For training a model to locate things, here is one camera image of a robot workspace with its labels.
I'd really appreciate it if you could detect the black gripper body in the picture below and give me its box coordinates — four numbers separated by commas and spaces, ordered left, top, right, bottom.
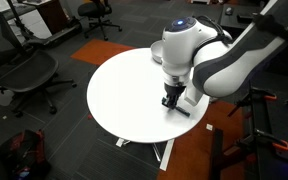
164, 84, 186, 97

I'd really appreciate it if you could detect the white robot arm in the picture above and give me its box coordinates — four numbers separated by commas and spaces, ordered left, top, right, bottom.
162, 0, 288, 109

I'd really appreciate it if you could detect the grey bowl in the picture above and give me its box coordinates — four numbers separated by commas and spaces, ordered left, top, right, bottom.
150, 40, 163, 64

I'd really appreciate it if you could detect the round white table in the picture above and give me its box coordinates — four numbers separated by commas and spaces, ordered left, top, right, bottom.
87, 48, 209, 143

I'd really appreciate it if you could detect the white table base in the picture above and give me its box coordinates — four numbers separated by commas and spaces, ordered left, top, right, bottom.
115, 137, 176, 172

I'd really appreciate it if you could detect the black padded office chair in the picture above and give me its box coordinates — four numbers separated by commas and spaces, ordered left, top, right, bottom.
78, 0, 122, 41

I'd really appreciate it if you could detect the red black tool bag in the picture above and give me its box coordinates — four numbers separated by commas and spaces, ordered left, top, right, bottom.
0, 130, 51, 180

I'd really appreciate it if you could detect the black mesh office chair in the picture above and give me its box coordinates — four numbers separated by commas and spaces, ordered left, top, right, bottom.
0, 12, 77, 117

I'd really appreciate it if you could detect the orange handled clamp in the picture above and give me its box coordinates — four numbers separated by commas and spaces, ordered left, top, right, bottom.
238, 128, 288, 151

